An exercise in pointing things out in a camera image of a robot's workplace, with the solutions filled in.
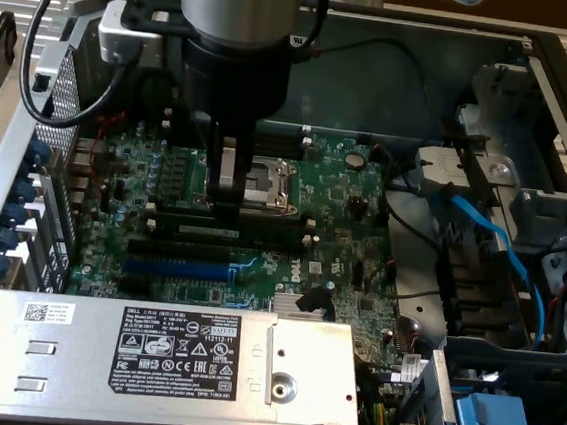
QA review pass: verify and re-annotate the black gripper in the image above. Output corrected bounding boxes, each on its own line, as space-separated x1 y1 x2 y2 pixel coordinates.
166 29 296 236

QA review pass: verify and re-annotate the green RAM stick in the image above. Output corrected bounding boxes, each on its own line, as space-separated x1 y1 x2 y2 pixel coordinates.
153 208 310 250

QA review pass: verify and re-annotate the black RAM slot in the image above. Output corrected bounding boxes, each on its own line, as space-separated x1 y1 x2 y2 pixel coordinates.
168 135 305 161
163 119 313 146
164 109 314 137
169 128 306 152

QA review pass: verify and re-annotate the silver CPU socket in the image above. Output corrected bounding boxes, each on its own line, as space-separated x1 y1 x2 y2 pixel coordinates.
190 151 305 220

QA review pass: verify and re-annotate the grey metal PC case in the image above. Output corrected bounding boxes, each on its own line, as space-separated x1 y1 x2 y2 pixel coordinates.
0 0 567 425

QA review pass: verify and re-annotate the round coin battery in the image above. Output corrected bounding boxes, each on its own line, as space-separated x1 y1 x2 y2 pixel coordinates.
343 150 367 171

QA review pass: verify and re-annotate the green Dell motherboard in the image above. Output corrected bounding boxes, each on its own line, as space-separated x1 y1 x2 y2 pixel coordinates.
51 109 418 385

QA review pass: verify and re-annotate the long black expansion slot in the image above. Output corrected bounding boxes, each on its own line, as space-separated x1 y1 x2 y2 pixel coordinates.
125 237 235 266

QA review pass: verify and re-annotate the short black expansion slot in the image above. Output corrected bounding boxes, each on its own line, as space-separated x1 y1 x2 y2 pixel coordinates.
116 274 154 297

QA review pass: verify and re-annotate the silver finned heatsink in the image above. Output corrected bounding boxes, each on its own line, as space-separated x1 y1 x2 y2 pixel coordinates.
271 291 330 322

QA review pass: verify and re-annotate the black plastic bar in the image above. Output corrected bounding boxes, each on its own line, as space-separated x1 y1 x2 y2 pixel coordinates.
433 114 508 209

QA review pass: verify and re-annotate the grey metal disk bay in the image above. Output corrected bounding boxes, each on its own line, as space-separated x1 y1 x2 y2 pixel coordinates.
443 58 567 261

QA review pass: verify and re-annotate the silver power supply unit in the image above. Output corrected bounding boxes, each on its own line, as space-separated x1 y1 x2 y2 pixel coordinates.
0 287 370 425

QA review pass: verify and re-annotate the black plastic shroud block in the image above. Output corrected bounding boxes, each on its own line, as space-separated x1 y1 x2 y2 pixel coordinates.
426 239 530 345

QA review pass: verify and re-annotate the white label tag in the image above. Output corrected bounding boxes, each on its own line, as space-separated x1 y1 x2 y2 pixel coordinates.
394 352 426 384

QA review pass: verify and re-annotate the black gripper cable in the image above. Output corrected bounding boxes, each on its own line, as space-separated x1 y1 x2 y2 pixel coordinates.
295 0 333 68

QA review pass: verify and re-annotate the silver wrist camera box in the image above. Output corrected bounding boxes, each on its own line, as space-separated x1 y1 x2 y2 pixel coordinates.
94 0 168 69

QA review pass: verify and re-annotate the black wire with plug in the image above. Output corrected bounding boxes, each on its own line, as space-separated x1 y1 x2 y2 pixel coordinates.
284 28 462 135

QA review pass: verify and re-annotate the red black twisted wire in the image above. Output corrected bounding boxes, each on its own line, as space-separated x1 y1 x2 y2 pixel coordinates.
83 107 129 196

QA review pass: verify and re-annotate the silver metal drive bracket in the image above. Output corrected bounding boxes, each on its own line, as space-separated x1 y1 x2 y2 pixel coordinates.
411 144 521 210

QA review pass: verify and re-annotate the black angled wire plug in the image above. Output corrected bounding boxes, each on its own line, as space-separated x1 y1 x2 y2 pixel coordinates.
291 282 334 322

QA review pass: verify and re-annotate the blue flat wire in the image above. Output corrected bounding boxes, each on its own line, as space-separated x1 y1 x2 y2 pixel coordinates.
414 182 561 350

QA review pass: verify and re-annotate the yellow green wire bundle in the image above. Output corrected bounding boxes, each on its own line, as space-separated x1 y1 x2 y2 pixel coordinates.
358 398 395 425

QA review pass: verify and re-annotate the blue plastic drive handle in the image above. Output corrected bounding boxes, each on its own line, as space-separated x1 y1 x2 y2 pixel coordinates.
451 389 567 425

